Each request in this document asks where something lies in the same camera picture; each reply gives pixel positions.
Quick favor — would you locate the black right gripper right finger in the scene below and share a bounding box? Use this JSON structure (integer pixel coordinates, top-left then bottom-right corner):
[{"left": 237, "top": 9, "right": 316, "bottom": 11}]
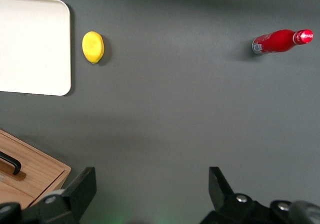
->
[{"left": 199, "top": 166, "right": 273, "bottom": 224}]

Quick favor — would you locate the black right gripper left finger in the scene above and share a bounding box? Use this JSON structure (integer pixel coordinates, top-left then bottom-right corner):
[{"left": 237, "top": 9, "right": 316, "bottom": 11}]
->
[{"left": 23, "top": 166, "right": 98, "bottom": 224}]

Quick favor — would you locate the wooden drawer cabinet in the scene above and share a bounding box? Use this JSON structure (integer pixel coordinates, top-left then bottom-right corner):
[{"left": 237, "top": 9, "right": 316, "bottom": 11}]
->
[{"left": 0, "top": 128, "right": 72, "bottom": 209}]

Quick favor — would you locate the yellow lemon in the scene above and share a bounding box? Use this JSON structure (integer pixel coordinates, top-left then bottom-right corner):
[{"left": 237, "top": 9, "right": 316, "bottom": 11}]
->
[{"left": 81, "top": 31, "right": 105, "bottom": 65}]

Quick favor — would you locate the cream rectangular plastic tray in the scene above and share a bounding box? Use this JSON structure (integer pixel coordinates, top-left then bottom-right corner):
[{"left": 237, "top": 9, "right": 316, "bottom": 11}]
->
[{"left": 0, "top": 0, "right": 72, "bottom": 96}]

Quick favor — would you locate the red soda bottle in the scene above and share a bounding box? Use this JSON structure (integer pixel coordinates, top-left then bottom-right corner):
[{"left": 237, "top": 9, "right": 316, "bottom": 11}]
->
[{"left": 251, "top": 28, "right": 315, "bottom": 56}]

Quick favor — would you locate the black metal drawer handle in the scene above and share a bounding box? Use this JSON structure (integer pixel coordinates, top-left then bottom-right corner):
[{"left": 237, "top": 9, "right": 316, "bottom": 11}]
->
[{"left": 0, "top": 151, "right": 22, "bottom": 176}]

